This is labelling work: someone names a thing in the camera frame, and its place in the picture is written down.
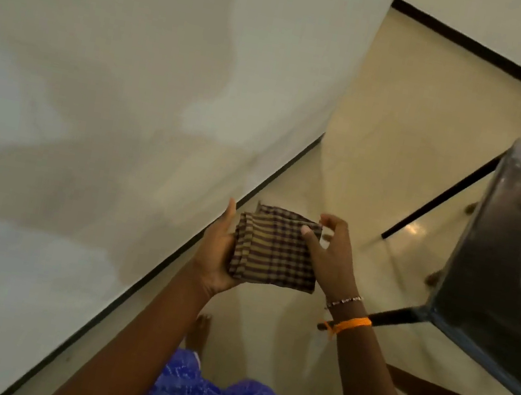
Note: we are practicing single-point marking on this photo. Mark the person's left forearm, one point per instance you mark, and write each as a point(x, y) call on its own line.
point(131, 358)

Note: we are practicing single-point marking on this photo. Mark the checkered brown cloth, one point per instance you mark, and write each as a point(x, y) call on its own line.
point(271, 252)

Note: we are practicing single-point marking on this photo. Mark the person's left hand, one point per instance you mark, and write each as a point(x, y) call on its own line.
point(212, 256)

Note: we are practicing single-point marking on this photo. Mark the orange wristband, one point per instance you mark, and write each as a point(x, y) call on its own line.
point(354, 323)

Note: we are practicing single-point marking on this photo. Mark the black table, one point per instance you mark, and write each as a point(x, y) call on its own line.
point(499, 297)

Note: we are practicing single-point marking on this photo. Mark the person's right hand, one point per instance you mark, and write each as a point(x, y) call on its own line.
point(336, 268)

